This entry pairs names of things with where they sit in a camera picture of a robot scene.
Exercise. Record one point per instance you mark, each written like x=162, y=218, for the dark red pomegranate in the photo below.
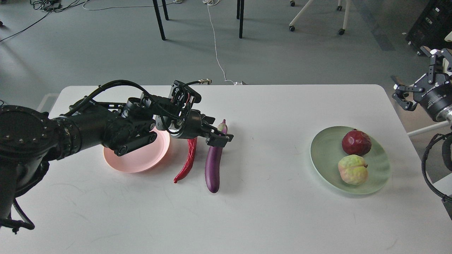
x=356, y=142

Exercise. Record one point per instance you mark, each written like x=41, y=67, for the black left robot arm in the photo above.
x=119, y=115

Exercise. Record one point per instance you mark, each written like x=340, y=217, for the black table legs left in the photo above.
x=159, y=17

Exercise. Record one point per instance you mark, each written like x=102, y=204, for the black table legs right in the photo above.
x=240, y=16

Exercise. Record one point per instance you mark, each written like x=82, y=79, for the yellow green lumpy fruit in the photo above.
x=353, y=169

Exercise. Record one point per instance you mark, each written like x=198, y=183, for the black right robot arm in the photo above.
x=446, y=155

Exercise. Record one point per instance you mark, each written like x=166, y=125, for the green plate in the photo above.
x=326, y=151

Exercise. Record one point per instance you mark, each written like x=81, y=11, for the pink plate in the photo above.
x=141, y=159

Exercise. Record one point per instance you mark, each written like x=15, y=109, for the black equipment case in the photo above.
x=432, y=27

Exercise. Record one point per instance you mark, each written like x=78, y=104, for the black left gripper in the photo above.
x=196, y=124

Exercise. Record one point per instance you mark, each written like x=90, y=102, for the black table legs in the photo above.
x=240, y=16
x=159, y=17

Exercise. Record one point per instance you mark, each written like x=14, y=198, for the white rolling chair base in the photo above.
x=339, y=8

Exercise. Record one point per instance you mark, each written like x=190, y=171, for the purple eggplant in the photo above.
x=212, y=169

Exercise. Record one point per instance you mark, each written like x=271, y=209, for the red chili pepper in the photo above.
x=192, y=145

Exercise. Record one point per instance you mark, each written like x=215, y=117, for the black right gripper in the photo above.
x=435, y=97

